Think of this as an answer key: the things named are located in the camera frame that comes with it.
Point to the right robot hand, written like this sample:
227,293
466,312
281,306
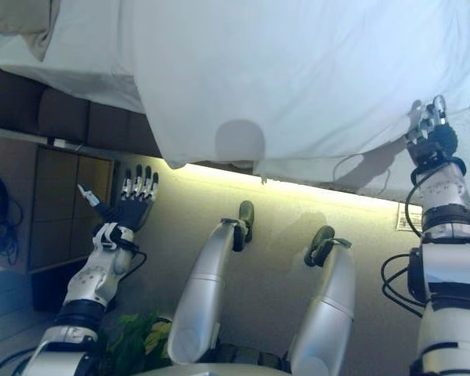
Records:
434,141

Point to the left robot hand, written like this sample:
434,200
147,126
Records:
129,211

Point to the white pillow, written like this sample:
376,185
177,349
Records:
297,78

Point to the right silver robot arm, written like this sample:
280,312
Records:
450,266

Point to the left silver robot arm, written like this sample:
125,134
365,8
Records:
94,274

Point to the wooden nightstand cabinet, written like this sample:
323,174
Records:
55,203

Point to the white printed label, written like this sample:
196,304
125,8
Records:
415,217

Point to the left silver robot leg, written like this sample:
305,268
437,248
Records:
203,293

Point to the silver robot leg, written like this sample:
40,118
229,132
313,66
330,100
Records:
203,293
329,313

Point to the green leafy plant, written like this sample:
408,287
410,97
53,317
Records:
141,333

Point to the white sheeted mattress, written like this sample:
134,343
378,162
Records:
82,58

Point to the grey robot torso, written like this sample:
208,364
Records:
239,352

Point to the right silver robot leg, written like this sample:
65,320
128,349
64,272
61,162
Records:
329,313

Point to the beige pillow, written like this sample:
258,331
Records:
15,19

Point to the brown upholstered bed frame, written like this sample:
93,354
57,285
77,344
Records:
62,117

